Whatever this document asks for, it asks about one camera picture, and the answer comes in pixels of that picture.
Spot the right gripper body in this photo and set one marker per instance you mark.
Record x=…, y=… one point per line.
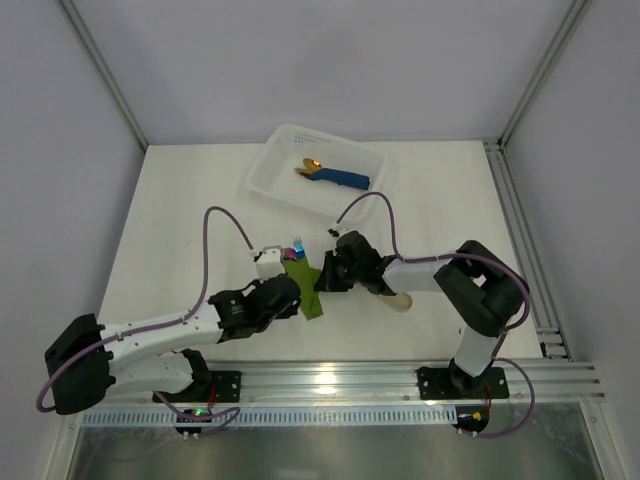
x=329, y=273

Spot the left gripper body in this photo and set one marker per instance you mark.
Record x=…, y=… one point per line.
x=291, y=296

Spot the green paper napkin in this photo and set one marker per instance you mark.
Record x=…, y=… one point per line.
x=306, y=277

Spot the iridescent blue fork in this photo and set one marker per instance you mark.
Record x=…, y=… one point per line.
x=298, y=248

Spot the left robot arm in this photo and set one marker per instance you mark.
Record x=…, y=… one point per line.
x=90, y=361

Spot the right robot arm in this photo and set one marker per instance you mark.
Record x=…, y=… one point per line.
x=488, y=295

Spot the blue rolled napkin bundle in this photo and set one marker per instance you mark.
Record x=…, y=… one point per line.
x=342, y=178

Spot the gold utensils in bundle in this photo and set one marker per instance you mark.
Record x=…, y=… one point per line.
x=308, y=168

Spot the white plastic basket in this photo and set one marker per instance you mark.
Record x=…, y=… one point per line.
x=272, y=174

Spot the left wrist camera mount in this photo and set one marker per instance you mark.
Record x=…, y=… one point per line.
x=269, y=262

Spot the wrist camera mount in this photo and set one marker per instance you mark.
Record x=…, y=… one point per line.
x=269, y=262
x=336, y=230

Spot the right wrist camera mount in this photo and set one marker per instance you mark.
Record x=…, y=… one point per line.
x=336, y=230

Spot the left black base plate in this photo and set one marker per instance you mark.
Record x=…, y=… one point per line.
x=224, y=386

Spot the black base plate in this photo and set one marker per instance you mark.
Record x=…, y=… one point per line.
x=224, y=386
x=450, y=383

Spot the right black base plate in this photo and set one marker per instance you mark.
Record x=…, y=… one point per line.
x=450, y=383

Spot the white slotted cable duct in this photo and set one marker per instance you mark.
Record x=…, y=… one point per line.
x=332, y=416

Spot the aluminium front rail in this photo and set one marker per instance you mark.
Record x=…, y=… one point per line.
x=395, y=382

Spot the aluminium rail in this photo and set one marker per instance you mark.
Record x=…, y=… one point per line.
x=395, y=382
x=544, y=311

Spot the aluminium right side rail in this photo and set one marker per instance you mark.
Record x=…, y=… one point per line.
x=544, y=311

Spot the left frame post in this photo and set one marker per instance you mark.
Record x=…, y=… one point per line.
x=92, y=51

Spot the frame post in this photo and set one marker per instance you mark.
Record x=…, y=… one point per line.
x=559, y=41
x=92, y=51

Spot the right frame post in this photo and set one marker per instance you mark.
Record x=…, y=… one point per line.
x=559, y=41

